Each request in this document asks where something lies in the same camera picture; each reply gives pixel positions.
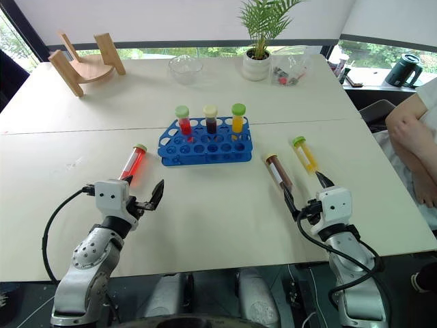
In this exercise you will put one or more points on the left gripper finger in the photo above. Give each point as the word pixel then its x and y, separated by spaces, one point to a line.
pixel 128 180
pixel 157 194

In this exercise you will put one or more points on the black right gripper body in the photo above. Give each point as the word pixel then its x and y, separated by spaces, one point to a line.
pixel 311 212

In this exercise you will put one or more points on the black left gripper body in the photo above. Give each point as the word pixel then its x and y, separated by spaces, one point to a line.
pixel 138 206

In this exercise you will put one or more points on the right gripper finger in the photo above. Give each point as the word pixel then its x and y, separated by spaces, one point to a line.
pixel 324 181
pixel 291 203

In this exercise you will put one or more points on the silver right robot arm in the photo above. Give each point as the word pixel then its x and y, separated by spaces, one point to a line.
pixel 355 273

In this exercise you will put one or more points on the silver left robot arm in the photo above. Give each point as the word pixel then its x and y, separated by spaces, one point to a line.
pixel 90 273

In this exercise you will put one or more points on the red tube green cap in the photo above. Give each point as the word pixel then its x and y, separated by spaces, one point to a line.
pixel 184 124
pixel 134 164

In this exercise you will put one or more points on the yellow tube green cap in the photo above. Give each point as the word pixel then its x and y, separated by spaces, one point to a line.
pixel 305 155

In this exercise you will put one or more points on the brown tube brown cap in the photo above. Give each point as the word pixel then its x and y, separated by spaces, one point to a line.
pixel 279 172

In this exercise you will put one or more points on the blue test tube rack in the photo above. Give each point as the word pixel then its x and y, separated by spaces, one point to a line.
pixel 205 150

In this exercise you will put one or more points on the dark purple tube cream cap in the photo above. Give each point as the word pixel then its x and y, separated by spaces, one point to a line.
pixel 211 121

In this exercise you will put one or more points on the orange tube green cap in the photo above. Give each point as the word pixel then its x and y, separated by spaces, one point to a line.
pixel 238 121

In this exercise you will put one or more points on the person's hand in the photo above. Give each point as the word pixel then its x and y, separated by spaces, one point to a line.
pixel 426 191

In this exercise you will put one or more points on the grey chair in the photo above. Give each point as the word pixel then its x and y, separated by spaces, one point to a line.
pixel 375 114

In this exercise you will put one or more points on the black floor box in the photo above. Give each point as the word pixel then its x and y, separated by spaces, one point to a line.
pixel 295 300

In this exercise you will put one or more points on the dark objects on windowsill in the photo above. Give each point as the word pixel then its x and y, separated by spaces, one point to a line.
pixel 351 80

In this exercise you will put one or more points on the clear plastic bag with items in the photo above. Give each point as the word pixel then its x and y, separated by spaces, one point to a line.
pixel 290 73

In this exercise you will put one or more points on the wooden stand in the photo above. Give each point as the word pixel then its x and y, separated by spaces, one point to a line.
pixel 90 70

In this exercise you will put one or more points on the pink and white bottle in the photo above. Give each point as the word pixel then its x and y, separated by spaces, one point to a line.
pixel 338 61

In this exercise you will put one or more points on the clear glass bowl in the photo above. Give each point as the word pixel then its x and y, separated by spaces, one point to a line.
pixel 186 70

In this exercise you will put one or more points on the white ribbed plant pot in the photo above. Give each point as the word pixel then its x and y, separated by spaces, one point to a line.
pixel 256 68

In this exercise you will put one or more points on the black rounded object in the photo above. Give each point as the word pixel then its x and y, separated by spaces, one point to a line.
pixel 426 277

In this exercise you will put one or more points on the dark green kettle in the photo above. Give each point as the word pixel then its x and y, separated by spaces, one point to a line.
pixel 403 70

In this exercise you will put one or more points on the dark blue chair back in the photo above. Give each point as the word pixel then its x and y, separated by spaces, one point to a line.
pixel 12 78

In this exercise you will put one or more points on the green palm plant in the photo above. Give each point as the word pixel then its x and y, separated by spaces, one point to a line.
pixel 263 20

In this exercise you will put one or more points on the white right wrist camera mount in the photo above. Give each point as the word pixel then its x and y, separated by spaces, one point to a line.
pixel 336 205

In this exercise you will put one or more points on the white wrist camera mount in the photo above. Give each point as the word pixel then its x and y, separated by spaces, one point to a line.
pixel 336 205
pixel 111 200

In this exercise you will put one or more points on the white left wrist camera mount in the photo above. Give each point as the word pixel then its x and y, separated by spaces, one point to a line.
pixel 111 200

